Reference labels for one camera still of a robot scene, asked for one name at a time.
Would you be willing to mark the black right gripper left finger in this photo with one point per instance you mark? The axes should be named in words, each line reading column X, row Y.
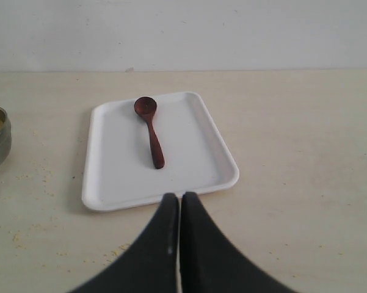
column 149, row 264

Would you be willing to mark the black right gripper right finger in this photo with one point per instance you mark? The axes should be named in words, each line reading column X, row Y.
column 209, row 262

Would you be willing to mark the dark wooden spoon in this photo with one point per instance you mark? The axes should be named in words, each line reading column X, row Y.
column 145, row 107

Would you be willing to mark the white rectangular plastic tray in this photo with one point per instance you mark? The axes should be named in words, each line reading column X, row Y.
column 119, row 171

